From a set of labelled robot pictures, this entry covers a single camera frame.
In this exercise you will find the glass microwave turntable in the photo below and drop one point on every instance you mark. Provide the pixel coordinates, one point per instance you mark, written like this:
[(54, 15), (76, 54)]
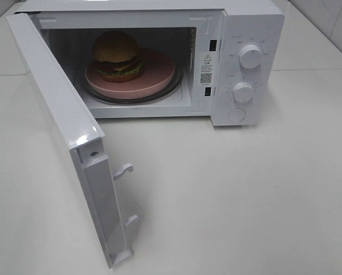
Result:
[(174, 84)]

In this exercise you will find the white microwave door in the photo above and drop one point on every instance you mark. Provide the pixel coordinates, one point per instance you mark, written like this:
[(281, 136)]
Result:
[(77, 134)]

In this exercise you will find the burger with lettuce and cheese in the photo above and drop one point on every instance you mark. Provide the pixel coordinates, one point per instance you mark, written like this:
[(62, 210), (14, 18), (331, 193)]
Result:
[(117, 57)]

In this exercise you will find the upper white power knob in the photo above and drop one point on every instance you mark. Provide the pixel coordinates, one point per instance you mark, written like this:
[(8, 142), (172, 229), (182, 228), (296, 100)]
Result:
[(250, 55)]

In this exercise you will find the lower white timer knob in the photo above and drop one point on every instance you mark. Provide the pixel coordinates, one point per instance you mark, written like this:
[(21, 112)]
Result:
[(242, 92)]

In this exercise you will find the white microwave oven body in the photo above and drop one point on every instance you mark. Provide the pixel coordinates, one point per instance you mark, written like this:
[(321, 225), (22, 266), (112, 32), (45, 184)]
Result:
[(179, 29)]

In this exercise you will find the round door release button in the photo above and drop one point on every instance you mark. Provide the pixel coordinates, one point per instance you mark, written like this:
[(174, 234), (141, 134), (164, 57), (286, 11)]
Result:
[(237, 114)]

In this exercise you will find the pink round plate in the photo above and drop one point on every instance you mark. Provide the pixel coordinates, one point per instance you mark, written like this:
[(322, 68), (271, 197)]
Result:
[(148, 74)]

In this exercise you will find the warning label with QR code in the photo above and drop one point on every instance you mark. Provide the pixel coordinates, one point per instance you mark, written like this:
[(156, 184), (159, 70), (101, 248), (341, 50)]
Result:
[(206, 67)]

